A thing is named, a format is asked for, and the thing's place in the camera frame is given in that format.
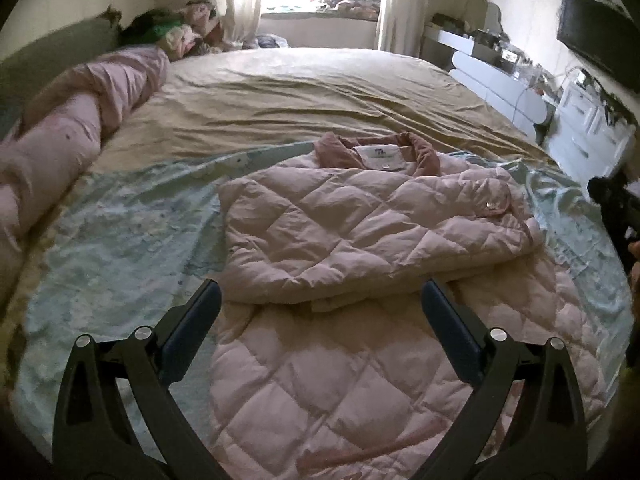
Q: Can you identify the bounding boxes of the white dressing table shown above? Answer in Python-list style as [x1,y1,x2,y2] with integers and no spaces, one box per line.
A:
[420,25,551,137]

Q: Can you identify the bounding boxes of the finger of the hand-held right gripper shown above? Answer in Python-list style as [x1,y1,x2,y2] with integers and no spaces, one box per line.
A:
[587,174,626,211]

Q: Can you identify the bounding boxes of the beige bed sheet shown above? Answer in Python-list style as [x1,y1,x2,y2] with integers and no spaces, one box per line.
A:
[95,47,561,181]

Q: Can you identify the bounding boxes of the pile of stuffed toys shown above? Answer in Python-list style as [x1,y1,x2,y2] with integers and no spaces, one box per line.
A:
[117,0,226,58]

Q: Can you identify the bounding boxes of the rolled pink duvet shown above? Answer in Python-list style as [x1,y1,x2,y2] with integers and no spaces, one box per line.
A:
[0,47,171,241]

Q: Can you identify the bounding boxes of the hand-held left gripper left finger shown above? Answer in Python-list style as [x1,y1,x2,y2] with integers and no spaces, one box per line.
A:
[52,280,236,480]

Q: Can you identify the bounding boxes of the white curtain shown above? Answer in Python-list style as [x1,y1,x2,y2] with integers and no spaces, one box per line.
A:
[220,0,263,51]
[375,0,433,57]

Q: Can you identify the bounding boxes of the white chest of drawers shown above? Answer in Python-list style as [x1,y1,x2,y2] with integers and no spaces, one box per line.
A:
[545,82,640,181]

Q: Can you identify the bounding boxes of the vanity mirror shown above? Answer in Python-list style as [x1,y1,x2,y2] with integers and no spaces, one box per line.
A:
[465,0,503,27]

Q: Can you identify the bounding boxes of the person's right hand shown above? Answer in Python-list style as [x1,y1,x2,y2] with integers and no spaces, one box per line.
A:
[627,240,640,301]

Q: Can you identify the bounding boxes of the pink quilted coat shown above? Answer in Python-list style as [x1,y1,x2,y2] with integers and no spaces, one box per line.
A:
[210,131,608,480]

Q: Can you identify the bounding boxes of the cluster of cosmetics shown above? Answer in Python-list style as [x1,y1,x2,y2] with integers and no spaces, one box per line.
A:
[472,27,557,96]

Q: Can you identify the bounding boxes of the wall television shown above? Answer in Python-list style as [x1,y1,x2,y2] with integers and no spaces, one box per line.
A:
[556,0,640,78]

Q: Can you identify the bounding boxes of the green padded headboard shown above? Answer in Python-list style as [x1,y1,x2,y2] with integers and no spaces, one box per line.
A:
[0,17,123,128]

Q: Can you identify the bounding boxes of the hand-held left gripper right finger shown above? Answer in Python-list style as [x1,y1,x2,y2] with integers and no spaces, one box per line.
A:
[420,279,588,480]

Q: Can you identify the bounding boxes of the pale blue printed bed sheet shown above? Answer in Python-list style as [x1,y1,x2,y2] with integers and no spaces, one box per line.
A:
[10,140,637,411]

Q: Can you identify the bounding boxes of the row of plush toys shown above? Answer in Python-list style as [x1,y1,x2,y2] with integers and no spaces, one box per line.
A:
[315,0,383,14]

